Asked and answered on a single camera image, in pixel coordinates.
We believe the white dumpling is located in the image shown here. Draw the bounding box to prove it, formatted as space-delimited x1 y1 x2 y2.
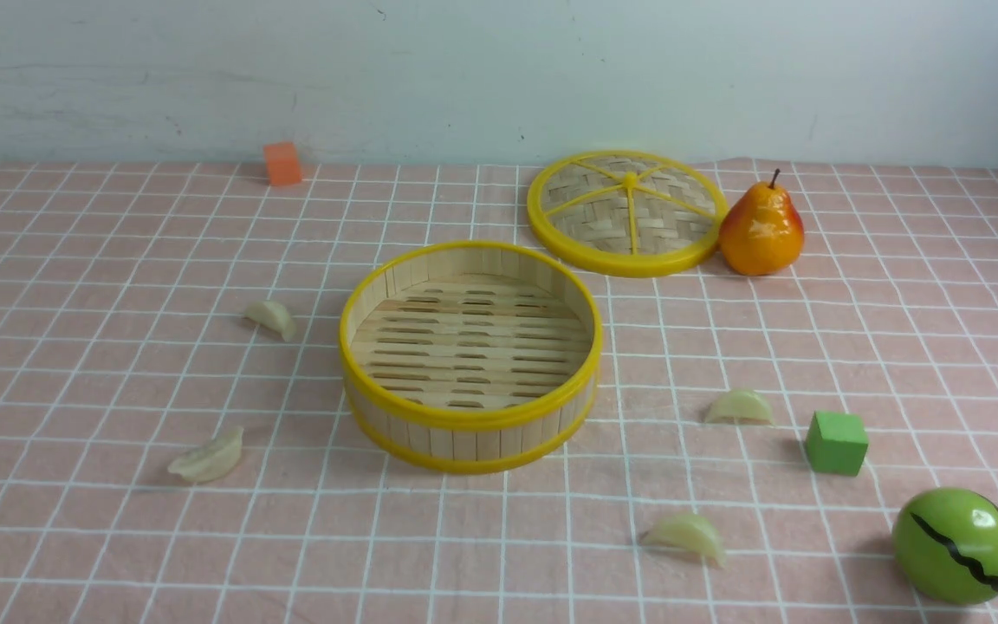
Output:
243 300 297 342
166 426 244 484

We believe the pale green dumpling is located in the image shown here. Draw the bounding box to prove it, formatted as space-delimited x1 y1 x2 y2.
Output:
638 512 728 568
703 388 774 426

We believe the pale green dumpling bottom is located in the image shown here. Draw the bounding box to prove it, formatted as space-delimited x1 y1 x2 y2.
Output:
638 512 728 568

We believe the yellow bamboo steamer tray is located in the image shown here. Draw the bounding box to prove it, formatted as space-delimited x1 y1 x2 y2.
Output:
338 241 603 474

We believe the yellow bamboo steamer lid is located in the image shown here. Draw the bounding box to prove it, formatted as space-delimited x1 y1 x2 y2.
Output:
526 150 729 279

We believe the orange foam cube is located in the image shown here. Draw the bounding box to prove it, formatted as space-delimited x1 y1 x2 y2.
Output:
262 141 304 186

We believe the orange toy pear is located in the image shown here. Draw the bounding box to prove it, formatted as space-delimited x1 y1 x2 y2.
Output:
718 167 807 276

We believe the green foam cube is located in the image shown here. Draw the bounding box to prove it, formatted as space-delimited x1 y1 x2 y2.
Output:
805 411 870 477

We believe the pink checked tablecloth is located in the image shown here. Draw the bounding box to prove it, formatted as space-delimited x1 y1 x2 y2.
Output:
0 163 998 623

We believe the green toy watermelon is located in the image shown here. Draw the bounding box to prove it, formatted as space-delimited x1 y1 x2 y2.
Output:
892 487 998 607

